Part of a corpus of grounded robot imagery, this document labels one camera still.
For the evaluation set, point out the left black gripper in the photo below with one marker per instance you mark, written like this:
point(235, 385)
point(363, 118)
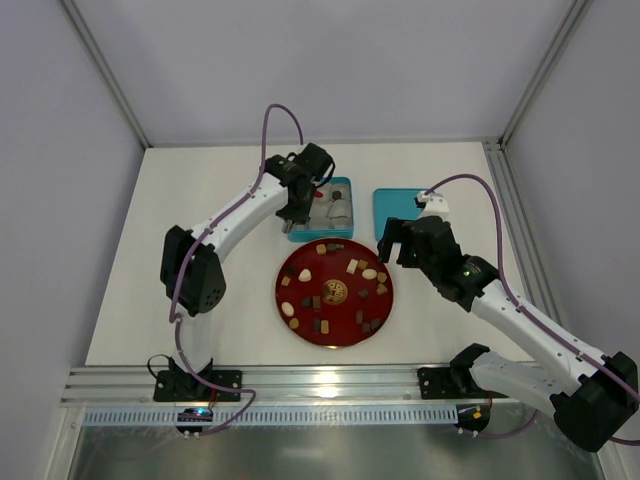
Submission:
point(295, 215)

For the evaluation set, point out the aluminium front rail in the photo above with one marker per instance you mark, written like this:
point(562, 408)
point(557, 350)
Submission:
point(273, 384)

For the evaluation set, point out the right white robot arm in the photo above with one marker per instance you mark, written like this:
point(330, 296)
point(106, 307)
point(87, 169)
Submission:
point(590, 395)

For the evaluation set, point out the white heart chocolate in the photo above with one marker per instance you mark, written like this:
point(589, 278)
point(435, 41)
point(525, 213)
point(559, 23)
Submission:
point(305, 275)

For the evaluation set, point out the white oval swirl chocolate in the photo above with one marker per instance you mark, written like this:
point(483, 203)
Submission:
point(287, 309)

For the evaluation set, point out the teal tin lid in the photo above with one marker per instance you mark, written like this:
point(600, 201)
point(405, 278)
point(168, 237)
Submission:
point(403, 203)

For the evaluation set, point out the red round lacquer plate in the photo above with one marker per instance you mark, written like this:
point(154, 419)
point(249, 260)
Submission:
point(349, 302)

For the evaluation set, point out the slotted cable duct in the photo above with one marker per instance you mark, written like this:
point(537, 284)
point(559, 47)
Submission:
point(262, 415)

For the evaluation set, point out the silver metal tongs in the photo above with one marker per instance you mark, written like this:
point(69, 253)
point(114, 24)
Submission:
point(296, 210)

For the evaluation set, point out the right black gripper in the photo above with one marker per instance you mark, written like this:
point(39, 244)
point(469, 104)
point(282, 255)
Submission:
point(404, 240)

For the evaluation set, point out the teal square tin box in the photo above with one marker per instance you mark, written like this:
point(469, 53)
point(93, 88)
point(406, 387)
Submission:
point(328, 217)

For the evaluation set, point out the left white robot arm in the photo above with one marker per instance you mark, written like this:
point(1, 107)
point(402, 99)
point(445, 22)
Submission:
point(192, 259)

